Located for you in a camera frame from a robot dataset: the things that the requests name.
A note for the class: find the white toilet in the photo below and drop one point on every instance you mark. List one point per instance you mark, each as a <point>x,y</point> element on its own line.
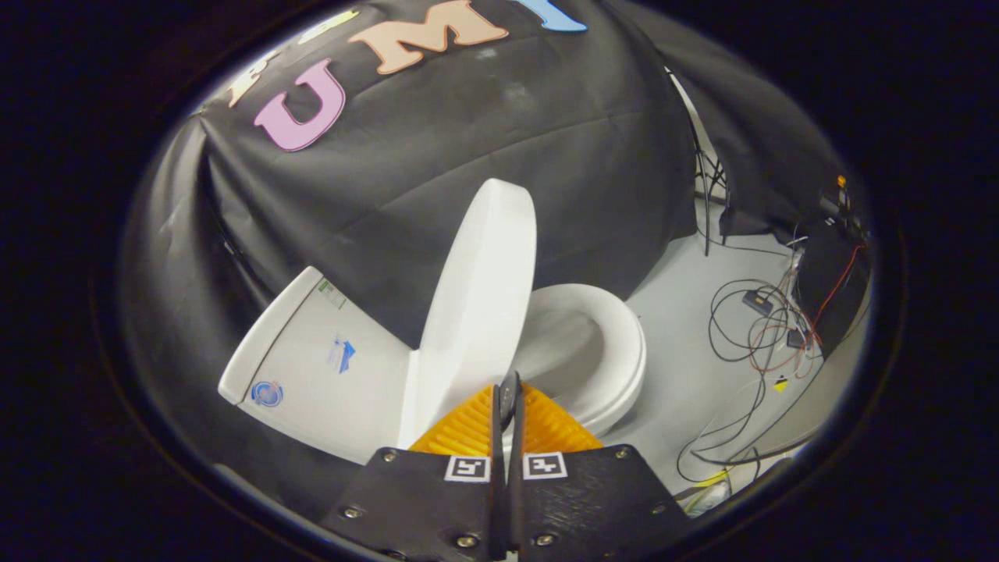
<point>328,367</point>

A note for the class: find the black round lid tab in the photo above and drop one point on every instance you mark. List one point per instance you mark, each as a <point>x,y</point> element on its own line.
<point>509,396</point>

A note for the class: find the white toilet seat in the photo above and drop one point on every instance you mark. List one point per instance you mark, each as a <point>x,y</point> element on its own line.
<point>620,343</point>

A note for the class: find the small black adapter box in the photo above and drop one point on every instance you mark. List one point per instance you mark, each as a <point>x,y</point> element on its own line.
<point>757,301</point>

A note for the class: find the black backdrop cloth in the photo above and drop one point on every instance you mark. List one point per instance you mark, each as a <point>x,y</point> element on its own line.
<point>468,156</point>

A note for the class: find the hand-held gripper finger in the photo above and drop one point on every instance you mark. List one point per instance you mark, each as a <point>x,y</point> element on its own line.
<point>497,507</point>
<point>517,507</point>

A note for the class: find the black equipment with orange part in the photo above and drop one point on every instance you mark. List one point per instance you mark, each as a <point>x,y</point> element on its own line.
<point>831,281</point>

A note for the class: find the white toilet lid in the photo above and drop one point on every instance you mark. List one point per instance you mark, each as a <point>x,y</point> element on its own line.
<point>476,312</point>

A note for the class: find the black light stand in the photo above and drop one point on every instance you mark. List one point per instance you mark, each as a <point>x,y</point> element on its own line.
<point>701,168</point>

